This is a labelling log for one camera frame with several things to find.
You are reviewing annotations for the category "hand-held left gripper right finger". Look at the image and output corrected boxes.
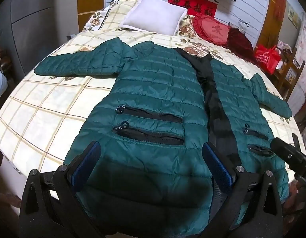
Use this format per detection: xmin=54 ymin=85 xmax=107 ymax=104
xmin=202 ymin=142 xmax=283 ymax=238

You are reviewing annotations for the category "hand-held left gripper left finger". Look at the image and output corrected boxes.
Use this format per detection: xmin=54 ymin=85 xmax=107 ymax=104
xmin=19 ymin=140 xmax=102 ymax=238

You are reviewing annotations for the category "green quilted puffer jacket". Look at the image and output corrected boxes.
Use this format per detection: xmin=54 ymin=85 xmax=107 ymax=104
xmin=34 ymin=39 xmax=293 ymax=238

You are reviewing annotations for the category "floral plaid bed sheet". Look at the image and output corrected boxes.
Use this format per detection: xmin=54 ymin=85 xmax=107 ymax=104
xmin=0 ymin=0 xmax=306 ymax=204

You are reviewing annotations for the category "wooden chair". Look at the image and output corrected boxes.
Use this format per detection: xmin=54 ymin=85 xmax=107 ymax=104
xmin=274 ymin=47 xmax=306 ymax=102

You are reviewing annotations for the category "red shopping bag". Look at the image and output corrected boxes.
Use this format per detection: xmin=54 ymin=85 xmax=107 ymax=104
xmin=253 ymin=44 xmax=282 ymax=74

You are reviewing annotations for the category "white plastic bag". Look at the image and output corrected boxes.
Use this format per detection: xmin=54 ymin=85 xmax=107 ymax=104
xmin=0 ymin=69 xmax=8 ymax=100

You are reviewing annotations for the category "dark red velvet cushion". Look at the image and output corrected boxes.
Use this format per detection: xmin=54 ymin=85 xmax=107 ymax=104
xmin=226 ymin=27 xmax=258 ymax=63

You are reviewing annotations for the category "red heart-shaped cushion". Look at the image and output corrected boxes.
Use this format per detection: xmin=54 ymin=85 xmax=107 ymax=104
xmin=192 ymin=13 xmax=236 ymax=47

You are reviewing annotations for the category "grey wardrobe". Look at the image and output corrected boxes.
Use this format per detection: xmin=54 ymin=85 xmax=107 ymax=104
xmin=0 ymin=0 xmax=80 ymax=80

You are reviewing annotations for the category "white square pillow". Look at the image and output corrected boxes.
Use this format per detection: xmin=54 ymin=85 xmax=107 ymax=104
xmin=119 ymin=0 xmax=188 ymax=36

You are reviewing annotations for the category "orange wooden door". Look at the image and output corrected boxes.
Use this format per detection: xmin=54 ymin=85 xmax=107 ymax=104
xmin=77 ymin=0 xmax=107 ymax=31

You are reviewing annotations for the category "red wall banner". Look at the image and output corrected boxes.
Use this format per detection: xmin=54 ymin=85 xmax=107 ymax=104
xmin=168 ymin=0 xmax=219 ymax=16

